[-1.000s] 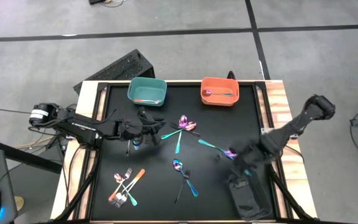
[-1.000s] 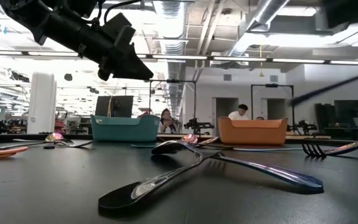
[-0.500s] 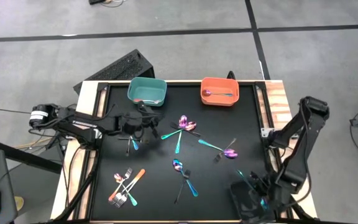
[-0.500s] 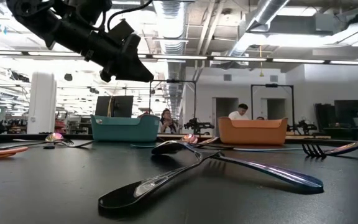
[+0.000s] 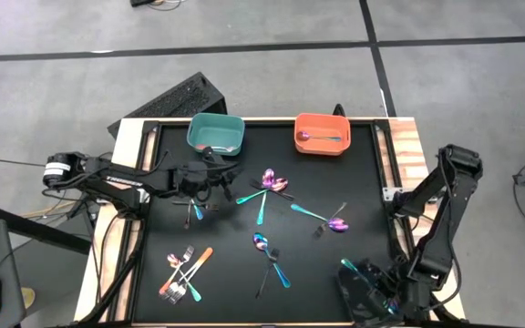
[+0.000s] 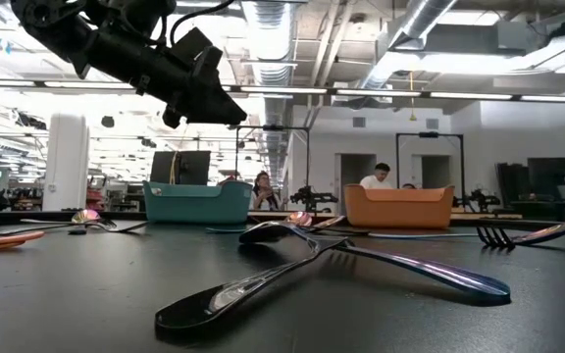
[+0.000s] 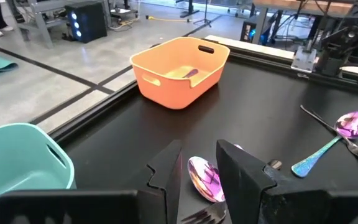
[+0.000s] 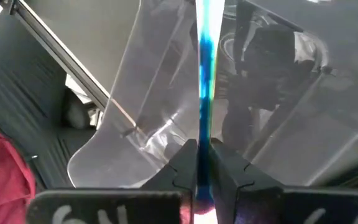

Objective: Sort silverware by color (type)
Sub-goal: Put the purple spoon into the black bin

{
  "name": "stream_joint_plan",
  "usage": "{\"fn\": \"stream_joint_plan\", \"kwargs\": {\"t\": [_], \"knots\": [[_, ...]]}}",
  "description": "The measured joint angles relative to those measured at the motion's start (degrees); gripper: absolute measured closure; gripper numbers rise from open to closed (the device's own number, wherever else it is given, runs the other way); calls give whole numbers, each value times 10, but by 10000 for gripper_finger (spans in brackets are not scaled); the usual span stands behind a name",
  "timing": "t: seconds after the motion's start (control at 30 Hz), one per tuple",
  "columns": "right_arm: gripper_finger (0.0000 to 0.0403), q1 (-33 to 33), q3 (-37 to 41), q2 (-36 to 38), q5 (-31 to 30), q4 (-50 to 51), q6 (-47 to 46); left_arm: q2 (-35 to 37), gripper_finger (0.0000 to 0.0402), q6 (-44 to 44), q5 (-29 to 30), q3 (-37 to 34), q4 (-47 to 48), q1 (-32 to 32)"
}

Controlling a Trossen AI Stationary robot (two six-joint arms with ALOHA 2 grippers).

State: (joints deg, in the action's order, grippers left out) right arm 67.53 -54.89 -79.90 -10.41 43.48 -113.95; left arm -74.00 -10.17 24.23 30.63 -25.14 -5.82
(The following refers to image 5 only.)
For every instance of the black floor device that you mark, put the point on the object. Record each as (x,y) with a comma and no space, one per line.
(141,2)

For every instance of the black diagonal frame brace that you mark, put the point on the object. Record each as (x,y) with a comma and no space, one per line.
(116,278)

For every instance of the black rig base beam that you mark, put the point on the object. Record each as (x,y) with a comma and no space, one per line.
(39,230)

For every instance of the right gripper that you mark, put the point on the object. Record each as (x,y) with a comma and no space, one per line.
(394,289)

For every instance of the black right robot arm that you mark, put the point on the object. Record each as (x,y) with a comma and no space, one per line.
(440,246)

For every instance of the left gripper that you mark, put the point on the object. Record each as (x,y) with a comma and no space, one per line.
(196,177)

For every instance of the iridescent fork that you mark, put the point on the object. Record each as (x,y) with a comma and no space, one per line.
(259,241)

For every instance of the black table border frame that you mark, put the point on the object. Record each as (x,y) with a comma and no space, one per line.
(377,150)

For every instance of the small black clamp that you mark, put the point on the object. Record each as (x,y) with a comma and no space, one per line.
(339,110)

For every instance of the black computer case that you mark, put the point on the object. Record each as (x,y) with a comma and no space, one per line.
(176,100)

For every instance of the orange plastic bin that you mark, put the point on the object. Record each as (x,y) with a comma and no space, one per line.
(322,120)

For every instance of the silver fork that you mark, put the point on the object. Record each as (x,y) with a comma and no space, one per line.
(188,251)
(178,298)
(167,293)

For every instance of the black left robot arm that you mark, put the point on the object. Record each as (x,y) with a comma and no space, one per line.
(121,182)

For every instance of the teal plastic bin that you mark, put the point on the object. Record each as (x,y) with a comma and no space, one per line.
(217,132)

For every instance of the yellow floor marker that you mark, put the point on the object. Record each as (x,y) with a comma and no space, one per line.
(27,298)

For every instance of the silver corner bracket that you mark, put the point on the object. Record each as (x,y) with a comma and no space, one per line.
(392,193)

